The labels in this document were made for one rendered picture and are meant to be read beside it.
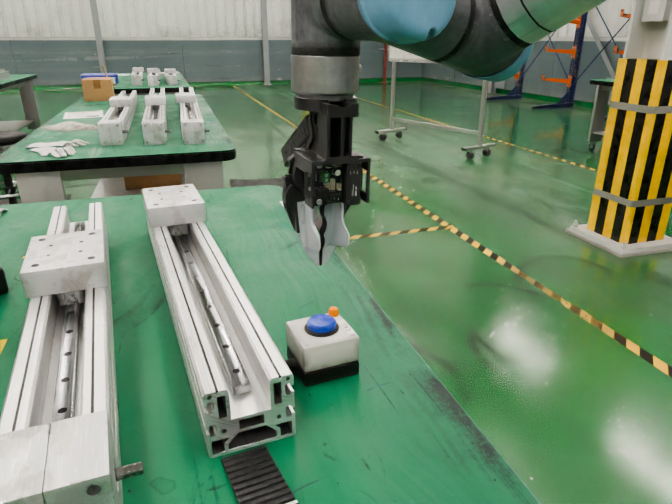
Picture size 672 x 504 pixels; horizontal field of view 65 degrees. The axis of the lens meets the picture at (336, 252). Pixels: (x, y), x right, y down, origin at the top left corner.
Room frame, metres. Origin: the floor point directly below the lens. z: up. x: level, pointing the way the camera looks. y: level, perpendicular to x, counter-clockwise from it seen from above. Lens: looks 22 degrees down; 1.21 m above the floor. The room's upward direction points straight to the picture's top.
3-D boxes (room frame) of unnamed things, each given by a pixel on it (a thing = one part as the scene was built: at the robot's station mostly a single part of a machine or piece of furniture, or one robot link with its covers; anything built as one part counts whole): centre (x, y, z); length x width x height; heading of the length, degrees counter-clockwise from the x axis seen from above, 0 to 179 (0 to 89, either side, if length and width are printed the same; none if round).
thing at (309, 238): (0.61, 0.03, 0.98); 0.06 x 0.03 x 0.09; 23
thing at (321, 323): (0.64, 0.02, 0.84); 0.04 x 0.04 x 0.02
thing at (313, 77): (0.62, 0.01, 1.17); 0.08 x 0.08 x 0.05
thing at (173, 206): (1.08, 0.34, 0.87); 0.16 x 0.11 x 0.07; 23
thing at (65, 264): (0.77, 0.42, 0.87); 0.16 x 0.11 x 0.07; 23
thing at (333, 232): (0.62, 0.00, 0.98); 0.06 x 0.03 x 0.09; 23
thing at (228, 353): (0.85, 0.25, 0.82); 0.80 x 0.10 x 0.09; 23
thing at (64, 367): (0.77, 0.42, 0.82); 0.80 x 0.10 x 0.09; 23
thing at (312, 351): (0.63, 0.03, 0.81); 0.10 x 0.08 x 0.06; 113
